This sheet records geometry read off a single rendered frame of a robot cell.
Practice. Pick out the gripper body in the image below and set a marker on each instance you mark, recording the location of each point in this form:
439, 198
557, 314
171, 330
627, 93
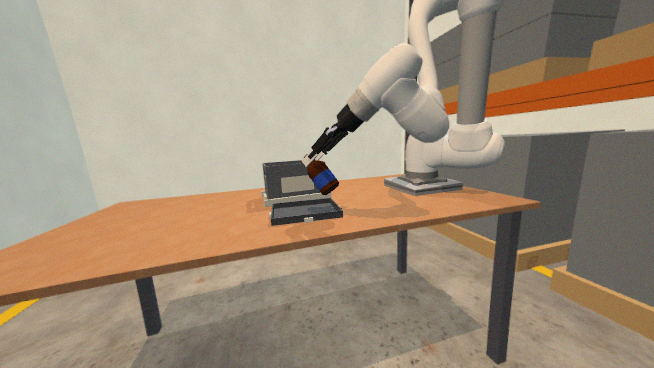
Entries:
346, 118

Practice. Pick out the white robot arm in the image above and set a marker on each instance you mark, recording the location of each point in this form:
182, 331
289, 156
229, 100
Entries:
391, 84

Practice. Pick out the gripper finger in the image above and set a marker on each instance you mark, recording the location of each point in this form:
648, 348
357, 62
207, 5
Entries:
319, 145
330, 146

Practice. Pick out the brown and blue bottle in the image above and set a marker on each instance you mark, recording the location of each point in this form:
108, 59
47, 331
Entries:
322, 177

